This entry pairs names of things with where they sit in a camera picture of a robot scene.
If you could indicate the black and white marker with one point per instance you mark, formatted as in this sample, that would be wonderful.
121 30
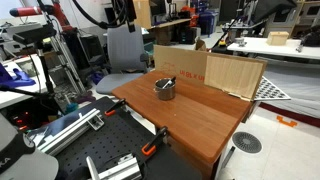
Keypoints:
169 82

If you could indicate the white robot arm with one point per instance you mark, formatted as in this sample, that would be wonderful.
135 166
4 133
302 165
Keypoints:
19 157

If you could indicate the silver metal pot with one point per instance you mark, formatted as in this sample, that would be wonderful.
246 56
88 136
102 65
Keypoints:
164 94

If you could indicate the grey office chair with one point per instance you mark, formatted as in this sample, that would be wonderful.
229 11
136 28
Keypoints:
127 57

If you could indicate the black orange clamp far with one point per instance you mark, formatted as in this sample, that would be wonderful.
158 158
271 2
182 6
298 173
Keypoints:
114 107

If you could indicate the black orange clamp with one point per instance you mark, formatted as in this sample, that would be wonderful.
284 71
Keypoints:
114 107
149 148

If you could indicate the black orange clamp near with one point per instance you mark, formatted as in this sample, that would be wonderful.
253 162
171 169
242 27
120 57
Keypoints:
149 148

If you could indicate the black perforated breadboard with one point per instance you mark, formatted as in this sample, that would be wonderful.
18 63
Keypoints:
120 135

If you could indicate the brown cardboard panel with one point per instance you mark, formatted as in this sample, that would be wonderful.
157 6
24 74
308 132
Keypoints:
234 75

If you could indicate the round floor drain grate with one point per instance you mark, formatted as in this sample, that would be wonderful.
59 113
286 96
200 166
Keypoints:
247 142

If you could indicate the dotted calibration board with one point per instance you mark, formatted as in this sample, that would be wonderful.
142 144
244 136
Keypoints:
269 91

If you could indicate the white side table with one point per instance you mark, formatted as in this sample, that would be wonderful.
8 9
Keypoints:
260 46

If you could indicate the small wooden box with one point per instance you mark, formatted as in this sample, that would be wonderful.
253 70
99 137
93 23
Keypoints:
277 38

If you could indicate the aluminium extrusion rail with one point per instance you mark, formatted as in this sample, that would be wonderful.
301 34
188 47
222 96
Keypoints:
91 120

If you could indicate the orange floor bracket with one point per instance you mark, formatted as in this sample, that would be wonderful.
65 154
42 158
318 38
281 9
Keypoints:
287 123

